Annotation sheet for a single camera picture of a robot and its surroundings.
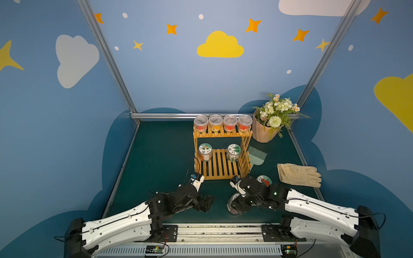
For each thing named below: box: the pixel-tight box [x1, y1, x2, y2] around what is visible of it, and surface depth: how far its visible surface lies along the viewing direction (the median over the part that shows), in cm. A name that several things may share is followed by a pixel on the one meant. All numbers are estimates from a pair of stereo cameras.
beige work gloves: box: [276, 162, 323, 189], surface depth 95 cm
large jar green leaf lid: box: [226, 143, 241, 163], surface depth 95 cm
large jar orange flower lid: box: [198, 142, 213, 162], surface depth 95 cm
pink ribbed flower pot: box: [251, 109, 283, 143], surface depth 100 cm
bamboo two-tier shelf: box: [193, 125, 253, 181], surface depth 95 cm
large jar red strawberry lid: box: [255, 174, 273, 188], surface depth 86 cm
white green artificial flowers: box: [251, 92, 311, 139], surface depth 90 cm
